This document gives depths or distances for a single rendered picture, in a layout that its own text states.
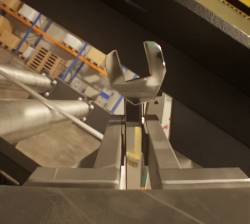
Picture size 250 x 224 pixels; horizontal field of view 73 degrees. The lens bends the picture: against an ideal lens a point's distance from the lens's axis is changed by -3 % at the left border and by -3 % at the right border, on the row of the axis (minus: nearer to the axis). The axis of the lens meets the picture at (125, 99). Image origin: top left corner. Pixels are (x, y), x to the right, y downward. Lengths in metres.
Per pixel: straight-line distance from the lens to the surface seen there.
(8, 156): 0.25
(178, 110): 0.21
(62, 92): 1.21
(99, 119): 1.15
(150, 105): 0.27
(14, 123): 0.44
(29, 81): 0.98
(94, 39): 0.23
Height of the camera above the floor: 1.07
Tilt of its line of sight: level
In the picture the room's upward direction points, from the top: 33 degrees clockwise
